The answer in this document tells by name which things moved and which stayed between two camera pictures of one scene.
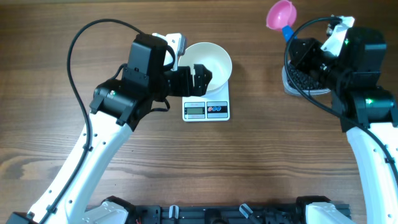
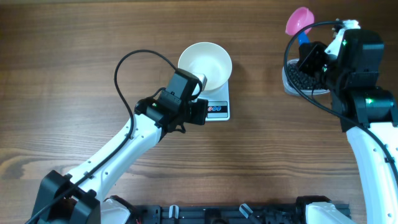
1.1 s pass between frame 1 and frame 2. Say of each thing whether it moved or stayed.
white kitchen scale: stayed
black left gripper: moved
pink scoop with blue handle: moved
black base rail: stayed
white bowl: stayed
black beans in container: stayed
